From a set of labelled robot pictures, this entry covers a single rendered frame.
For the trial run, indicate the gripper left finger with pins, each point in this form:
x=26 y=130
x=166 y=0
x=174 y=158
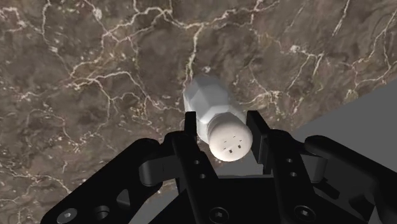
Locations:
x=186 y=161

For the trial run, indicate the white salt shaker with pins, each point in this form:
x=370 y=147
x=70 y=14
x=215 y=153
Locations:
x=217 y=118

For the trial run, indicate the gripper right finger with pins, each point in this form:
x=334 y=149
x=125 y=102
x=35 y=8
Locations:
x=285 y=161

